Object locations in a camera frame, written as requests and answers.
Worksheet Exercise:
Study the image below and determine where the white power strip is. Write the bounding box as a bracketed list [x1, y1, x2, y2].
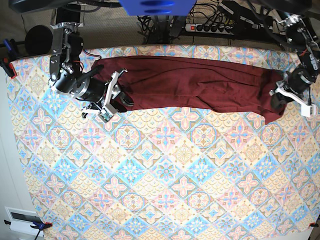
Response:
[184, 23, 233, 35]

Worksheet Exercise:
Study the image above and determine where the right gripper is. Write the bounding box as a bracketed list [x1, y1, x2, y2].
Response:
[76, 64, 135, 108]

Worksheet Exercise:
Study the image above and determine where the patterned tablecloth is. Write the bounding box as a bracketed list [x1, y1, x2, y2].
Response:
[5, 56, 320, 240]

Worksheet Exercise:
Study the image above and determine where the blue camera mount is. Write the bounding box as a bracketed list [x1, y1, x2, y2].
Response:
[119, 0, 196, 16]

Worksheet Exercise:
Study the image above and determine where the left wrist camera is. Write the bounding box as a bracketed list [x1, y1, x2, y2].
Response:
[300, 103, 317, 118]

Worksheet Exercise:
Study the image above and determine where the blue clamp upper left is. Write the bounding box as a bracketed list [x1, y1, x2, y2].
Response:
[3, 38, 18, 61]

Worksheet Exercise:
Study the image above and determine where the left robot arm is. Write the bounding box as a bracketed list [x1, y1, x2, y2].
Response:
[269, 11, 320, 114]

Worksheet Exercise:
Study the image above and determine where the orange clamp bottom right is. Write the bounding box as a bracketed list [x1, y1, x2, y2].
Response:
[309, 222, 319, 228]

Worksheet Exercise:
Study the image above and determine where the white wall outlet box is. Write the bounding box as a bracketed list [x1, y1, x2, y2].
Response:
[4, 206, 41, 225]

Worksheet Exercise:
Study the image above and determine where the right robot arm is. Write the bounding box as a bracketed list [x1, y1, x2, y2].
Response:
[48, 3, 134, 112]

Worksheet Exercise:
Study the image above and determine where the blue orange clamp bottom left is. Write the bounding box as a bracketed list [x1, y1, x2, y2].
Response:
[4, 220, 53, 237]

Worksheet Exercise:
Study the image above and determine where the black round stool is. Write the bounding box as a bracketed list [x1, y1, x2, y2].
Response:
[24, 25, 53, 56]

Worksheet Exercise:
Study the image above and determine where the dark red t-shirt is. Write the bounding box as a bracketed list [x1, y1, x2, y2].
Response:
[94, 55, 285, 123]

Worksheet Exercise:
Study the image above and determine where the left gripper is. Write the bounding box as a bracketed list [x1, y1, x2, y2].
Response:
[269, 67, 313, 110]

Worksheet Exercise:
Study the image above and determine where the red black clamp left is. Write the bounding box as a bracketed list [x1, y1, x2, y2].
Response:
[0, 58, 17, 79]

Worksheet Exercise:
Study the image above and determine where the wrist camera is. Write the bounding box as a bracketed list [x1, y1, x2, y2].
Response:
[97, 107, 118, 123]
[300, 103, 317, 118]

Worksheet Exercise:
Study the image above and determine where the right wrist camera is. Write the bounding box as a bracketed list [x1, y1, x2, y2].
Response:
[97, 107, 118, 123]

